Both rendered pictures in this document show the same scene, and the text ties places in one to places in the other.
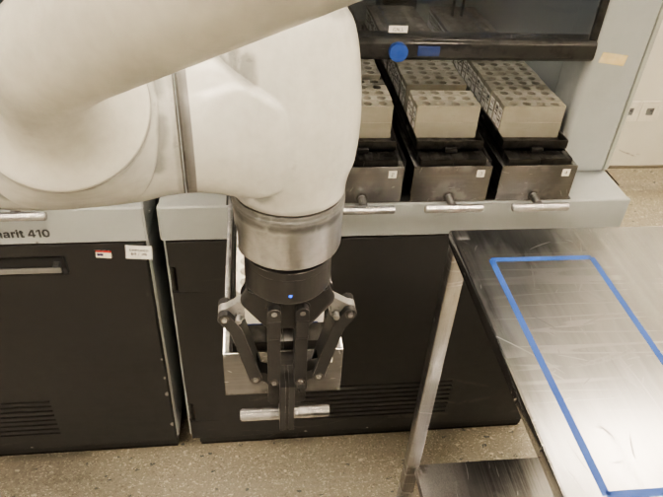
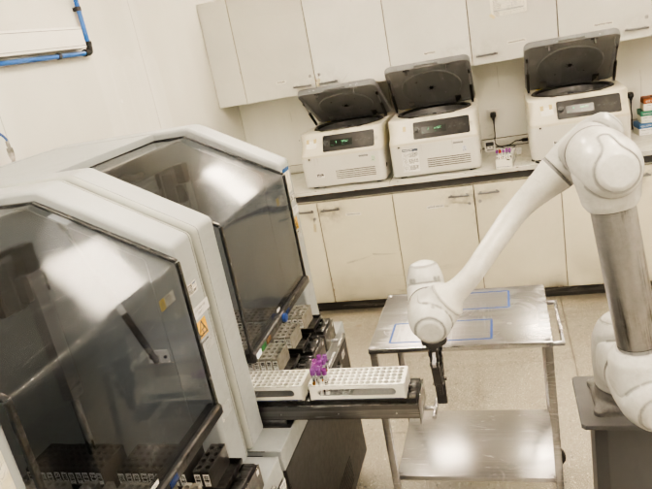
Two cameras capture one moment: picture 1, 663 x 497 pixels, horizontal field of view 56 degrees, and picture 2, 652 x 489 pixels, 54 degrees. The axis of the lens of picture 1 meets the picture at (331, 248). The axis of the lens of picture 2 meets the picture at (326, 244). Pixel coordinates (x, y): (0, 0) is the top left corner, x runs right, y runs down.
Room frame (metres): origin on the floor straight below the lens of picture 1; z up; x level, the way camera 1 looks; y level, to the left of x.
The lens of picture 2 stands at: (-0.07, 1.61, 1.85)
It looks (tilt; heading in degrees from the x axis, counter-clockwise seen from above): 18 degrees down; 296
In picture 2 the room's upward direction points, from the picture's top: 11 degrees counter-clockwise
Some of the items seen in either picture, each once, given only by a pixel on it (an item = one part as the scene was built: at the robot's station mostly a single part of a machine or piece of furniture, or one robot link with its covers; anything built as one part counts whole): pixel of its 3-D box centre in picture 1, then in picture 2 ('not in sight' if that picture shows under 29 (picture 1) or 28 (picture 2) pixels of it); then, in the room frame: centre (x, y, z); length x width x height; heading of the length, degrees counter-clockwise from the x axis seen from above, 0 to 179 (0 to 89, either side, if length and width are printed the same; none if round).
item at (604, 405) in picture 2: not in sight; (622, 386); (-0.06, -0.16, 0.73); 0.22 x 0.18 x 0.06; 99
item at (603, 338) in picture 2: not in sight; (623, 349); (-0.07, -0.13, 0.87); 0.18 x 0.16 x 0.22; 106
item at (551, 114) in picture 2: not in sight; (572, 91); (0.15, -2.63, 1.25); 0.62 x 0.56 x 0.69; 98
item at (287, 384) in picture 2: not in sight; (263, 387); (0.98, 0.12, 0.83); 0.30 x 0.10 x 0.06; 9
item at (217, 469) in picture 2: not in sight; (215, 467); (0.91, 0.52, 0.85); 0.12 x 0.02 x 0.06; 99
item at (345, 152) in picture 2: not in sight; (348, 129); (1.57, -2.42, 1.22); 0.62 x 0.56 x 0.64; 97
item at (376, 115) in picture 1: (358, 119); (280, 358); (0.99, -0.03, 0.85); 0.12 x 0.02 x 0.06; 99
